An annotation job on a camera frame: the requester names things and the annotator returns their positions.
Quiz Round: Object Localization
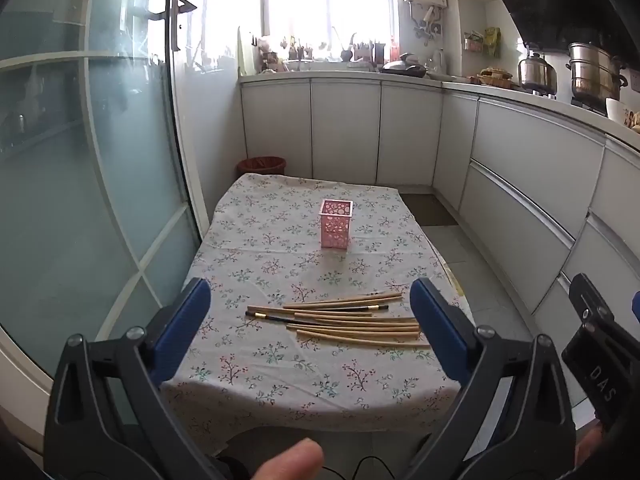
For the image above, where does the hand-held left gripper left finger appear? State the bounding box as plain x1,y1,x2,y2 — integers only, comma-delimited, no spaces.
44,277,221,480

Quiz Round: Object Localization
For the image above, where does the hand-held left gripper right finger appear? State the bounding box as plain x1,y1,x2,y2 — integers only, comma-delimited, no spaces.
405,277,576,480

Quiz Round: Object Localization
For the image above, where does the bunch of wooden chopsticks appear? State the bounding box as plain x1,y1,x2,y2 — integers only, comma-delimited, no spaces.
247,292,432,349

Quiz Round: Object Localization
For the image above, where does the black chopstick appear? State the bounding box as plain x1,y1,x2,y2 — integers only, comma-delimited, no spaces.
300,303,389,312
244,311,331,325

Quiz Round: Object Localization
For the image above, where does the pink perforated utensil holder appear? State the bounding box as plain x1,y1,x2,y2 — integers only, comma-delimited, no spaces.
319,199,355,249

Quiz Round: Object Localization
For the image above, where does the person's left hand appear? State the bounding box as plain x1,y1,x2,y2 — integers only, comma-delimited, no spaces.
248,437,325,480

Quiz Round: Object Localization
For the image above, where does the floral tablecloth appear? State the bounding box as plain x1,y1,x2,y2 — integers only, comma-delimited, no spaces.
159,172,473,453

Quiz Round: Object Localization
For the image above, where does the red trash bin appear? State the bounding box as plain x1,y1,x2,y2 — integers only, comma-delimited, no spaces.
237,156,287,177

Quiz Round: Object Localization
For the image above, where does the frosted glass sliding door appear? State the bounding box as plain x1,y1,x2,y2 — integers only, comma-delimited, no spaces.
0,0,211,381

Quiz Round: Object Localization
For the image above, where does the white bowl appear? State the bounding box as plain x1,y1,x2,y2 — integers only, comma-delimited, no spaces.
605,97,640,133

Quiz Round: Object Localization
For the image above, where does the large steel steamer pot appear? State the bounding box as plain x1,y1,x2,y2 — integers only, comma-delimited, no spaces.
566,42,628,103

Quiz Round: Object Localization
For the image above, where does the steel pot with lid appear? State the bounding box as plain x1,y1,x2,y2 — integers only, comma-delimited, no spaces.
517,52,558,93

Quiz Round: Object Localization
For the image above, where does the basket of food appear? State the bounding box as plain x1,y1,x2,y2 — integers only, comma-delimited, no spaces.
475,66,514,88

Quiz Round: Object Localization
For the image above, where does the dark wok with lid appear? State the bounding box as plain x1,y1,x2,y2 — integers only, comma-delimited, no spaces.
382,53,428,77

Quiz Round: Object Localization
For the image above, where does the white countertop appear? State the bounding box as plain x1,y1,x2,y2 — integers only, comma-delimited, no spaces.
239,67,640,153

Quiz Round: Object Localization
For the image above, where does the white cutting board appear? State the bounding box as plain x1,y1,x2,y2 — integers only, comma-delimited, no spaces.
237,25,257,77

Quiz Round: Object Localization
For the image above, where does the row of windowsill bottles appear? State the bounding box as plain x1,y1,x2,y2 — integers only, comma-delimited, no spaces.
257,32,401,68

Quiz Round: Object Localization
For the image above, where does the black range hood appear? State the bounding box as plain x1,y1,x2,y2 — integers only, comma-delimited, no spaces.
475,0,640,68

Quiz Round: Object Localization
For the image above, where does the kitchen window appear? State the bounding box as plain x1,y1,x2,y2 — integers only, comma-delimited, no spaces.
200,0,401,61

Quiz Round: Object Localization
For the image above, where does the wall rack with packets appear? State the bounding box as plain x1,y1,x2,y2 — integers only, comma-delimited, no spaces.
463,27,502,58

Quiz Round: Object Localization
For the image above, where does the dark door handle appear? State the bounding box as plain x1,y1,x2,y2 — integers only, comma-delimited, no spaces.
170,0,197,52

